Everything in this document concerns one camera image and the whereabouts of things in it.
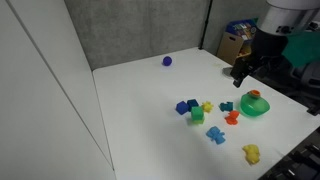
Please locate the orange figure toy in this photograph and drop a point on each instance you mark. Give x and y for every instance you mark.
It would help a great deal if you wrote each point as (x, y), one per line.
(232, 117)

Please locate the black vertical pole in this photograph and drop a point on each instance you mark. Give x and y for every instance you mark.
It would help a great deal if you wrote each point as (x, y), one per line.
(205, 23)

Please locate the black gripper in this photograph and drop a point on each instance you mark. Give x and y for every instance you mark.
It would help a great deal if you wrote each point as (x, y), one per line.
(253, 65)

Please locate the purple ball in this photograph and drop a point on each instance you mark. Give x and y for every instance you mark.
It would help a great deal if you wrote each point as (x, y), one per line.
(167, 61)

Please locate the dark teal cube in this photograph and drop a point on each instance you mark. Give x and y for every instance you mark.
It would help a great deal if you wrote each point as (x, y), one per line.
(193, 103)

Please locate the grey flat object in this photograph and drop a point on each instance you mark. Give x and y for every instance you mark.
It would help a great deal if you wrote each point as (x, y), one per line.
(227, 71)

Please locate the teal figure toy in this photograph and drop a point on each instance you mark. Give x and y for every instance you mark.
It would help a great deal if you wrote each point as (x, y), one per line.
(226, 106)

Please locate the yellow figure toy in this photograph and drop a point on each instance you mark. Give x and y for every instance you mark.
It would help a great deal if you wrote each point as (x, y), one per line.
(251, 154)

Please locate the blue cube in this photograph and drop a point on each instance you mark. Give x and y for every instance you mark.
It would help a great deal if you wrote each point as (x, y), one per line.
(181, 108)

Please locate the light blue figure toy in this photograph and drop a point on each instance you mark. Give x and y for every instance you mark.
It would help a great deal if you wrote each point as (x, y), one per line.
(216, 134)

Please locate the toy shelf with colourful bins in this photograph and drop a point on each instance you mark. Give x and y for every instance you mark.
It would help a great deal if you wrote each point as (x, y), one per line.
(235, 36)

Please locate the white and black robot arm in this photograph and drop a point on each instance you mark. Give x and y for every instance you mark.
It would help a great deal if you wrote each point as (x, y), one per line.
(283, 20)

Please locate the green translucent bowl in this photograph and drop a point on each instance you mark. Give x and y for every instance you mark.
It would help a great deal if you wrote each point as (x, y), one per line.
(255, 106)

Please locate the yellow spiky toy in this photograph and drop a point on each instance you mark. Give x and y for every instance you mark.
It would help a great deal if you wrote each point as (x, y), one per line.
(207, 106)

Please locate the green cube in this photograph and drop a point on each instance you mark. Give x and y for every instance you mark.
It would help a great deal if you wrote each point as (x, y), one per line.
(197, 113)

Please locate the black frame equipment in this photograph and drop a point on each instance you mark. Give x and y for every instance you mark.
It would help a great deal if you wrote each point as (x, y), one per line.
(296, 160)

